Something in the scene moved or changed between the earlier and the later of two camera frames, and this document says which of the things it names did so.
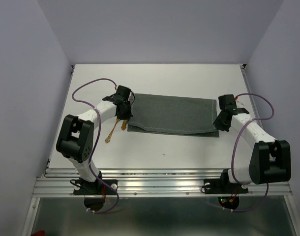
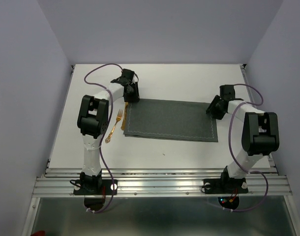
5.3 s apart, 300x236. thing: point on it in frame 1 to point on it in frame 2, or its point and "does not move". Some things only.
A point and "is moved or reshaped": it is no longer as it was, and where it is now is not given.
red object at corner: x=39 y=233 does not move
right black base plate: x=224 y=185 does not move
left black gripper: x=128 y=115 to x=135 y=96
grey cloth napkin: x=172 y=115 is moved or reshaped
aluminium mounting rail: x=57 y=182 does not move
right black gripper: x=220 y=126 to x=211 y=108
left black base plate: x=97 y=188 does not move
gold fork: x=107 y=139 does not move
